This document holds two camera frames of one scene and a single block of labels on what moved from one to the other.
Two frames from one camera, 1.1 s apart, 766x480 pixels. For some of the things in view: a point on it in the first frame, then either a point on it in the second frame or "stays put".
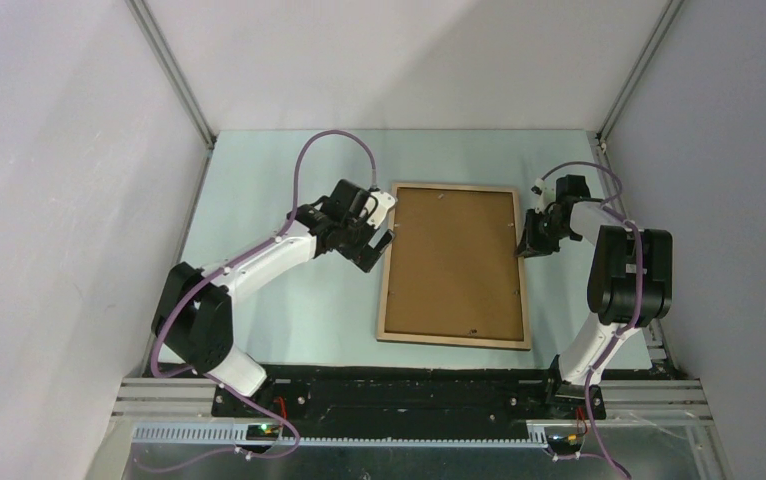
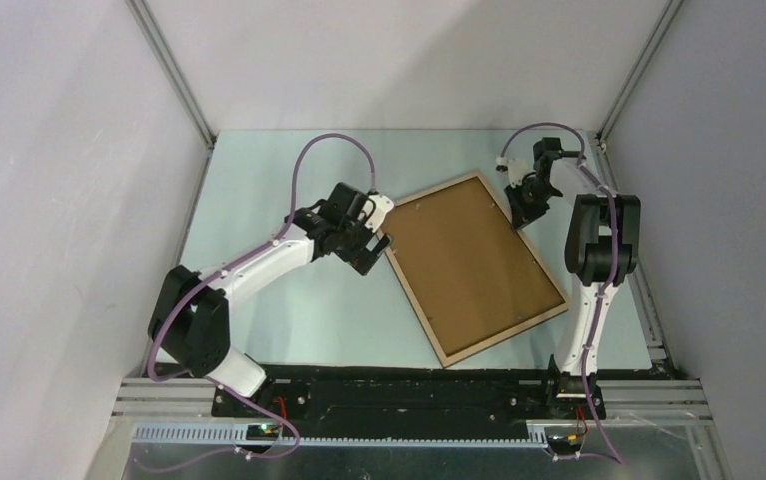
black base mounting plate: x=410 y=407 stays put
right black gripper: x=532 y=245 -> x=522 y=215
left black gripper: x=364 y=251 stays put
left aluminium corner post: x=178 y=71 stays put
